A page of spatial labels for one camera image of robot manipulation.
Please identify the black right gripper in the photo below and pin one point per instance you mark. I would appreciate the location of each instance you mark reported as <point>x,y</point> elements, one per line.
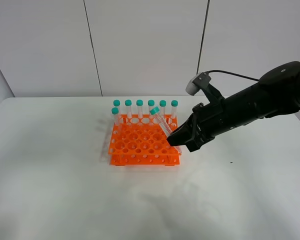
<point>203,125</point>

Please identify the green-capped test tube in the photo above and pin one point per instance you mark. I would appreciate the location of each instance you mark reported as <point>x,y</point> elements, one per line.
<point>167,124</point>
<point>117,118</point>

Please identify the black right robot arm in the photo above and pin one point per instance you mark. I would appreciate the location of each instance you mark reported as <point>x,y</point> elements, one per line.
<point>276,93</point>

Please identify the back-row test tube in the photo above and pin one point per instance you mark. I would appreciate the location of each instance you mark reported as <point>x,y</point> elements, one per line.
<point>151,104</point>
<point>174,105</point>
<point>139,104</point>
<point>117,104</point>
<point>162,105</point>
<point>128,105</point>

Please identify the orange test tube rack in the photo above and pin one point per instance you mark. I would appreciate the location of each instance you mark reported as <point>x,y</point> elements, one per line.
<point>137,141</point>

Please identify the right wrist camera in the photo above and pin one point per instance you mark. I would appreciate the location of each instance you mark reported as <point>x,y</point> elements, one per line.
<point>197,83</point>

